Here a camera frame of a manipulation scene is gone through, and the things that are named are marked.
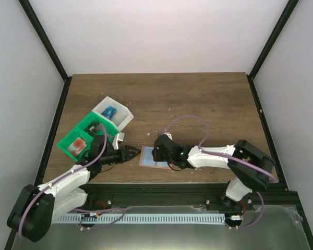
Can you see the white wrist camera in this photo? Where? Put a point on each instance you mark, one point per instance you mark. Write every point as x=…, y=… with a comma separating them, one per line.
x=117, y=139
x=168, y=135

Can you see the white plastic bin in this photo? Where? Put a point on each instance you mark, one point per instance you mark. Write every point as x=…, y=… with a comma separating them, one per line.
x=120, y=119

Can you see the light blue slotted cable duct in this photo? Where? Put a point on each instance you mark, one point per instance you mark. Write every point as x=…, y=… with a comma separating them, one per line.
x=217, y=219

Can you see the black card in bin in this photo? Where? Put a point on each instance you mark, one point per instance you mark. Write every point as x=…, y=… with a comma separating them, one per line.
x=92, y=128

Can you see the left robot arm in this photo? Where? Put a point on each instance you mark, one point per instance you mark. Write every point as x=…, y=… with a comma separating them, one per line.
x=38, y=206

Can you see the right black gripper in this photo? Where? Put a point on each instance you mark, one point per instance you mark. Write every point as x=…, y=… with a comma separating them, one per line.
x=156, y=155

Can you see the black frame post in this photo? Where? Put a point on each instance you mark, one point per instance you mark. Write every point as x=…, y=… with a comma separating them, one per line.
x=278, y=28
x=35, y=22

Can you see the left black frame post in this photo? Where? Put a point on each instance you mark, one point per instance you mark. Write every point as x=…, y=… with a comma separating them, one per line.
x=35, y=22

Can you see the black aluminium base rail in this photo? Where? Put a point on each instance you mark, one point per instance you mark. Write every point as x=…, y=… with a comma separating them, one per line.
x=211, y=196

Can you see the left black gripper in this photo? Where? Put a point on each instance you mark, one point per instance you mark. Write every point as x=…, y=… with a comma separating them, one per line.
x=128, y=157

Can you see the right black frame post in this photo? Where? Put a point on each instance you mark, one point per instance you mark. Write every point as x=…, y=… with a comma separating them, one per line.
x=278, y=28

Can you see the red dot card in bin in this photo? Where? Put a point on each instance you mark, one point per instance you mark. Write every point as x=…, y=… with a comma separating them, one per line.
x=77, y=146

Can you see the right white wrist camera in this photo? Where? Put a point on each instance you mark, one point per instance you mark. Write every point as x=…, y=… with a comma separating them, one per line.
x=168, y=135

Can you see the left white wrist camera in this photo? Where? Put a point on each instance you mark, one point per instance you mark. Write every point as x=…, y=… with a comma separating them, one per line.
x=117, y=139

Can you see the green plastic bin middle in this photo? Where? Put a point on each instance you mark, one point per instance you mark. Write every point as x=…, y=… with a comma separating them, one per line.
x=92, y=116

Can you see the blue card in bin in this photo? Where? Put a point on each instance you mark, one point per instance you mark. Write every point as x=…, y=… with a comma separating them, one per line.
x=109, y=112

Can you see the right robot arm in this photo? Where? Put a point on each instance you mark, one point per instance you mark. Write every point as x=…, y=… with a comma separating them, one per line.
x=251, y=166

